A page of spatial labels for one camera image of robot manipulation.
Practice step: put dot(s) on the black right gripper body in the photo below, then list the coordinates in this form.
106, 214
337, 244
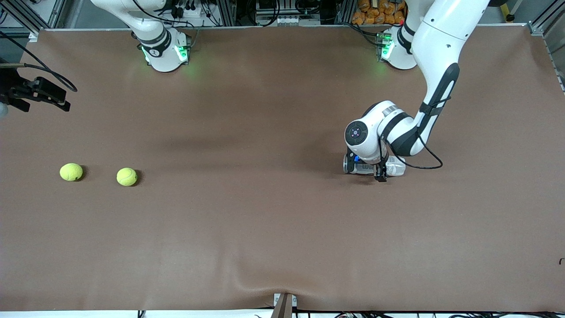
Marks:
9, 87

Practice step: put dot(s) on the clear blue-white tennis ball can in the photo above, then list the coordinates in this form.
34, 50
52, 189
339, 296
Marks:
395, 168

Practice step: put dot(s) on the yellow tennis ball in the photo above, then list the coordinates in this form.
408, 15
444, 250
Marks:
71, 172
126, 176

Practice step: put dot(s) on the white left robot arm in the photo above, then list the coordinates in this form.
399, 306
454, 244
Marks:
437, 44

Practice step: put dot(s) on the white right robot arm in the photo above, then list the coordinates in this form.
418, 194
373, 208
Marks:
163, 57

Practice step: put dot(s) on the orange objects pile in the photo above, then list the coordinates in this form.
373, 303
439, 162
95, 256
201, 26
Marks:
375, 15

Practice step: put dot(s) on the white power strip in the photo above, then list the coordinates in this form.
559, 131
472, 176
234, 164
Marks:
282, 20

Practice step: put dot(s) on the power strip with black plugs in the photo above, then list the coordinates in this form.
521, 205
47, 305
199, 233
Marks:
190, 12

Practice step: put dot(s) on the aluminium frame profile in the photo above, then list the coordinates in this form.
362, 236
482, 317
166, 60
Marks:
345, 12
536, 28
57, 13
227, 13

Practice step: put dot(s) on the grey table clamp bracket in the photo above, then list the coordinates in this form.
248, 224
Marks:
284, 307

